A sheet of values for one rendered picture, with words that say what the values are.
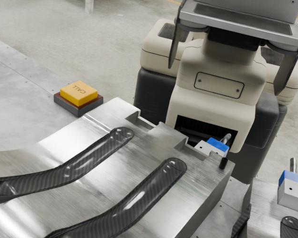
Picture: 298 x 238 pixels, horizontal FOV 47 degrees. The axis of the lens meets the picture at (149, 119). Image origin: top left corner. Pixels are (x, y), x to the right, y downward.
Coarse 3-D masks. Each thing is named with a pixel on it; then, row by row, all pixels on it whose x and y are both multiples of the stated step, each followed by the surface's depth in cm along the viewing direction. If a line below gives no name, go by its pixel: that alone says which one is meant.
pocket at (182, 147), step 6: (186, 138) 59; (180, 144) 59; (186, 144) 60; (180, 150) 60; (186, 150) 60; (192, 150) 60; (198, 150) 59; (192, 156) 60; (198, 156) 59; (204, 156) 58; (198, 162) 59
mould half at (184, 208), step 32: (64, 128) 57; (96, 128) 58; (160, 128) 60; (0, 160) 46; (32, 160) 49; (64, 160) 51; (128, 160) 53; (160, 160) 54; (192, 160) 55; (64, 192) 45; (96, 192) 47; (128, 192) 48; (192, 192) 50; (0, 224) 35; (32, 224) 36; (64, 224) 38; (160, 224) 45; (192, 224) 50
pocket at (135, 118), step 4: (136, 112) 64; (128, 116) 62; (132, 116) 63; (136, 116) 65; (128, 120) 63; (132, 120) 64; (136, 120) 65; (140, 120) 64; (144, 120) 64; (136, 124) 65; (140, 124) 65; (144, 124) 64; (148, 124) 64; (152, 124) 64; (144, 128) 64; (148, 128) 64; (152, 128) 63
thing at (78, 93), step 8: (64, 88) 76; (72, 88) 76; (80, 88) 77; (88, 88) 77; (64, 96) 76; (72, 96) 74; (80, 96) 74; (88, 96) 75; (96, 96) 78; (80, 104) 74
